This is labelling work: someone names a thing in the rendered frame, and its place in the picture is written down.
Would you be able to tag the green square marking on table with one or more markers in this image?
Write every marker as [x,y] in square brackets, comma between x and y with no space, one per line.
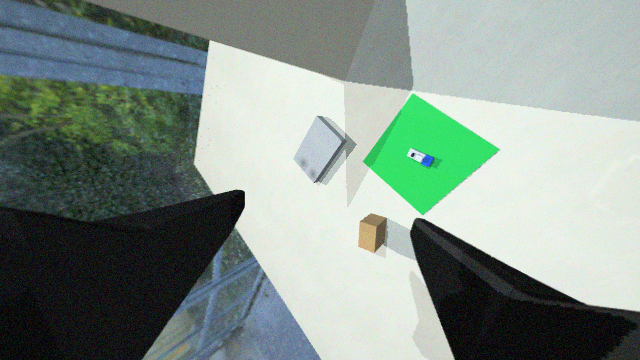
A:
[457,153]

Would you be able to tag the grey flat rectangular block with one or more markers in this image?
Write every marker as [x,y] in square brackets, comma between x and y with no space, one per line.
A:
[318,149]

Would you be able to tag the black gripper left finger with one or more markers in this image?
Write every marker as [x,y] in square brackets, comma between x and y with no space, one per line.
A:
[108,287]

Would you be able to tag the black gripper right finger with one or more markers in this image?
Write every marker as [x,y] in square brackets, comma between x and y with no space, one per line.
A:
[491,311]

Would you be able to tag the small tan block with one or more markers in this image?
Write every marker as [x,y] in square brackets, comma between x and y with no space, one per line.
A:
[372,232]

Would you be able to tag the beige flat panel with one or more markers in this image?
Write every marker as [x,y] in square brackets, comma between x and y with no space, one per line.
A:
[320,36]

